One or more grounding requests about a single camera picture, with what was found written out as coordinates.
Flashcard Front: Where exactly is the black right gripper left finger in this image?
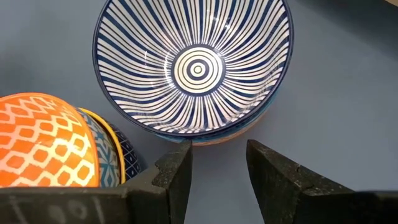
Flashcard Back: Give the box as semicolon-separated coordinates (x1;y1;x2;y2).
0;139;193;224

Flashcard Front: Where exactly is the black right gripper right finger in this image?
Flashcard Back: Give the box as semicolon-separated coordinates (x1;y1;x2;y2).
246;139;398;224

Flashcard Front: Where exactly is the dark blue diamond-patterned bowl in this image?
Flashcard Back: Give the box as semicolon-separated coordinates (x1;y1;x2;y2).
77;107;143;185

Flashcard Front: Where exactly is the light blue star-patterned bowl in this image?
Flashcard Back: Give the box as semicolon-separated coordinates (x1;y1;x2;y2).
0;92;121;189

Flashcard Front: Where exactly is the red wave-patterned bowl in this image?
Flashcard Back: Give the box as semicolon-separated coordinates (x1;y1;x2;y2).
92;0;295;139

